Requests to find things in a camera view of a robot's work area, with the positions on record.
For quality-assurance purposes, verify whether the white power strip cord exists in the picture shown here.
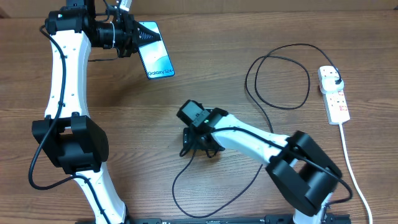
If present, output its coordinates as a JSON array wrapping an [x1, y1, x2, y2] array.
[[338, 123, 374, 224]]

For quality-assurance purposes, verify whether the black USB charging cable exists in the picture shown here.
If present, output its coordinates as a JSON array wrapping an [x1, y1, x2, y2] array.
[[172, 43, 343, 219]]

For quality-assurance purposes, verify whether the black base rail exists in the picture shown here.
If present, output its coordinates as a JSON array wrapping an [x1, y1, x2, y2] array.
[[74, 213, 352, 224]]

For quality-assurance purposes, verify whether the white charger plug adapter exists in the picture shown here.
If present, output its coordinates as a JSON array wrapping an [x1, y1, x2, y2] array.
[[320, 77, 345, 94]]

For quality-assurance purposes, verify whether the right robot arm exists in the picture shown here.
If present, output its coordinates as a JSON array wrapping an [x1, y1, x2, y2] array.
[[177, 100, 342, 223]]

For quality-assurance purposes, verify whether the blue Galaxy smartphone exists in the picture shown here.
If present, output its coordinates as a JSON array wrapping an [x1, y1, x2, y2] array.
[[139, 21, 175, 79]]

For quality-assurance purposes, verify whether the white power strip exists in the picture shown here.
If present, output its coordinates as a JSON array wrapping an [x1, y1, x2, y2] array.
[[318, 65, 350, 125]]

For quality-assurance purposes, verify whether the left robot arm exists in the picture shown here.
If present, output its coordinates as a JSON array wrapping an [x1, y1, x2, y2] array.
[[32, 1, 160, 223]]

